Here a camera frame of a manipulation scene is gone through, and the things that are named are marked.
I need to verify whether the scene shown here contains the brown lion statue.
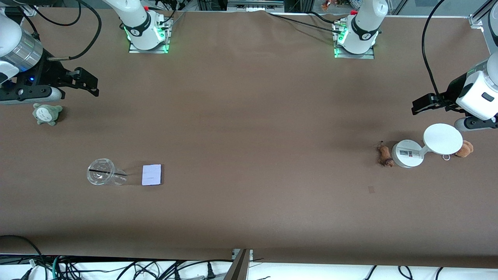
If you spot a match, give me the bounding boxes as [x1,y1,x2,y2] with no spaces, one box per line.
[377,141,395,168]

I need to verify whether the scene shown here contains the white card pad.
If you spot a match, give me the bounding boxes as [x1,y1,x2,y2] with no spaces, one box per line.
[142,164,162,186]

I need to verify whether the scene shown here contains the white round scale device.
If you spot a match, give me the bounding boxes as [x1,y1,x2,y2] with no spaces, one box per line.
[391,123,463,169]

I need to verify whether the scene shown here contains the grey totoro plush toy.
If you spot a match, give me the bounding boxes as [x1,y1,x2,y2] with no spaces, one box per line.
[32,103,63,126]

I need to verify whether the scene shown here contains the clear plastic cup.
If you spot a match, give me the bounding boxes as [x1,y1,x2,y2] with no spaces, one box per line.
[86,158,128,186]

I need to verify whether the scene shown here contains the brown table cover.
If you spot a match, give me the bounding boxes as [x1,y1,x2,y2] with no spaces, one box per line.
[0,8,498,269]

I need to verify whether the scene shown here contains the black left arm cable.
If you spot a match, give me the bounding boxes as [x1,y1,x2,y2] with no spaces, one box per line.
[422,0,467,113]

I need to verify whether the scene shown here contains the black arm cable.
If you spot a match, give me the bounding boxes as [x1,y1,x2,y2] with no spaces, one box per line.
[23,0,102,61]
[422,0,467,113]

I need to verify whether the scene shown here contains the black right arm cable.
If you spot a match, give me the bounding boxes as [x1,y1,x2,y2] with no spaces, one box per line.
[23,0,102,61]

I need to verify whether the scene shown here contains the brown teddy bear keychain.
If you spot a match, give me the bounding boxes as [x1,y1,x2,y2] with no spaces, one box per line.
[443,140,474,161]

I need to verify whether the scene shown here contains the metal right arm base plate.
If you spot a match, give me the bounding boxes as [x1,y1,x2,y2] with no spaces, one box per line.
[128,17,172,54]

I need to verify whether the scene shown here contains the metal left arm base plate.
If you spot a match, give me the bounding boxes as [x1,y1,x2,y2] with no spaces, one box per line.
[333,19,375,60]

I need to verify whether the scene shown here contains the black cable on table cover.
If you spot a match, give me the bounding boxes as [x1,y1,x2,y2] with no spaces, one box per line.
[266,11,345,34]

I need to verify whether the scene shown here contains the thick black floor cable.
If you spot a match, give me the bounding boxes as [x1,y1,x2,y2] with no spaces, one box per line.
[0,235,49,280]

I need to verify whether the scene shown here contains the black power plug cable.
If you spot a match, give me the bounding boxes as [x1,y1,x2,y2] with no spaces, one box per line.
[171,260,234,280]

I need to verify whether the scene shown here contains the metal table edge bracket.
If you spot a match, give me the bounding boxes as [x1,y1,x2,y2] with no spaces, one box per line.
[223,249,254,280]

